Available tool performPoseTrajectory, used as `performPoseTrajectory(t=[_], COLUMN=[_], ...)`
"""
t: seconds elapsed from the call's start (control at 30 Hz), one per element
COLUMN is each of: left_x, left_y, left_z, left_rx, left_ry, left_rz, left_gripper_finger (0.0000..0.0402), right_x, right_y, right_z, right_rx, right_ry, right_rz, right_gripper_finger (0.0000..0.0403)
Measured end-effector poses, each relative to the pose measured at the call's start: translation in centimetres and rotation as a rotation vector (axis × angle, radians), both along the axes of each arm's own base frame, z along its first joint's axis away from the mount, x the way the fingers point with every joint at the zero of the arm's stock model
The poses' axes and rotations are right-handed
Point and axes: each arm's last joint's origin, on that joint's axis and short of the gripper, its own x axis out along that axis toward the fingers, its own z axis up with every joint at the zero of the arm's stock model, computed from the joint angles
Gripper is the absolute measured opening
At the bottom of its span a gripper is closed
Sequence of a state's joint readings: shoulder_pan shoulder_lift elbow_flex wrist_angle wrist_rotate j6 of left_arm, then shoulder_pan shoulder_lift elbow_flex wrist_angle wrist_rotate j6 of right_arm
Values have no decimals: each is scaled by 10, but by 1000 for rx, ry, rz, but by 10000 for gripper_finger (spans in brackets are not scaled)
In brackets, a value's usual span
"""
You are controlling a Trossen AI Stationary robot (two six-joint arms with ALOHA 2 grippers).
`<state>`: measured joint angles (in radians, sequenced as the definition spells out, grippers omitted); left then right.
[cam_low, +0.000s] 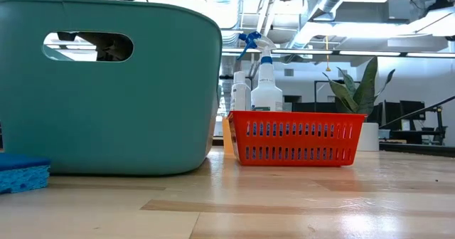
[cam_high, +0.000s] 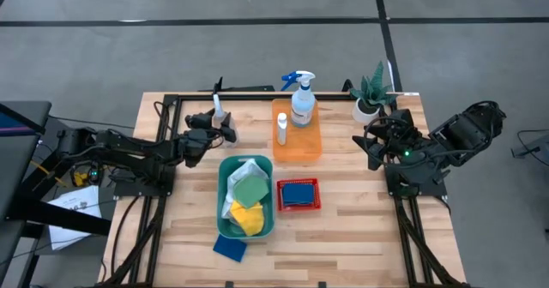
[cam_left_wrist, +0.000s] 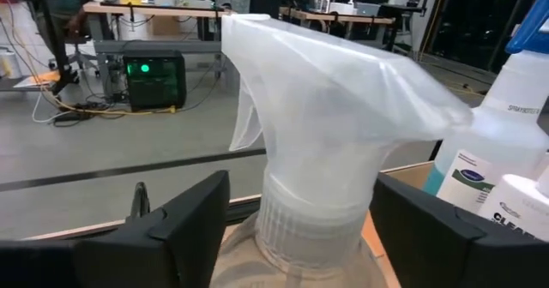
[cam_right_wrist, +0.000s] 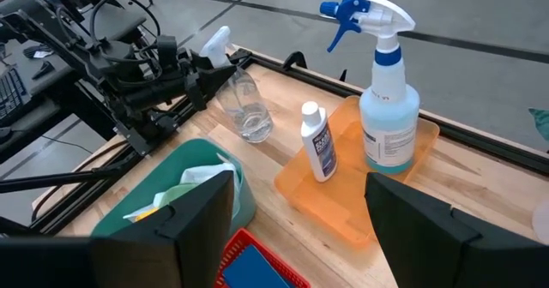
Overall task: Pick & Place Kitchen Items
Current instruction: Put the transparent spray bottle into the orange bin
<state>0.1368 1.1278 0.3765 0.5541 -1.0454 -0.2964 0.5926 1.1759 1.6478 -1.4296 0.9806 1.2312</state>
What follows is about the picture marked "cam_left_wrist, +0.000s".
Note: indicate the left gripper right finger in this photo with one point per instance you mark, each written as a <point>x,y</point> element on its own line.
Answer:
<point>450,253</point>

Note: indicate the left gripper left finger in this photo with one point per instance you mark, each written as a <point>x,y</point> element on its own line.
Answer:
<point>128,258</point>

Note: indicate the small white bottle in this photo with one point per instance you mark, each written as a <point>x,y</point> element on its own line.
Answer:
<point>519,206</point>

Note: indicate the spray bottle blue trigger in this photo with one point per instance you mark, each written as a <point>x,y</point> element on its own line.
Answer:
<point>502,142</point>

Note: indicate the clear spray bottle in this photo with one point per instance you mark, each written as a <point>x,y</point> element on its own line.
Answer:
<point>321,121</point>

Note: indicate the black power strip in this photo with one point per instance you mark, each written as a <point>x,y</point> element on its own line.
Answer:
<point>73,117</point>

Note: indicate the computer with green lights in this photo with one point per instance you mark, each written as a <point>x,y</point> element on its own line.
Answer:
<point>154,80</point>

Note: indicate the orange paper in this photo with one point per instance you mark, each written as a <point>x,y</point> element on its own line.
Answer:
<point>43,79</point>

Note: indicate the office chair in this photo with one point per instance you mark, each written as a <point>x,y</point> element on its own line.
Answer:
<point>79,56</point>

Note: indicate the black rolling desk base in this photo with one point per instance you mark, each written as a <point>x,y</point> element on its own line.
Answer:
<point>58,43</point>

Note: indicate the white bucket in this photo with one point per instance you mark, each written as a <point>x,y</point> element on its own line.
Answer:
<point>9,65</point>

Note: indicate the wooden top desk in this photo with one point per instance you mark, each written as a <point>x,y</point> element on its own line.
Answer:
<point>339,19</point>
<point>158,9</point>

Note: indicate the laptop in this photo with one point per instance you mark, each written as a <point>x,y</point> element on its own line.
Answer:
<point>367,8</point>

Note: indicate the grey desk frame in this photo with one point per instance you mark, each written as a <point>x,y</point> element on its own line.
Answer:
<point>158,46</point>

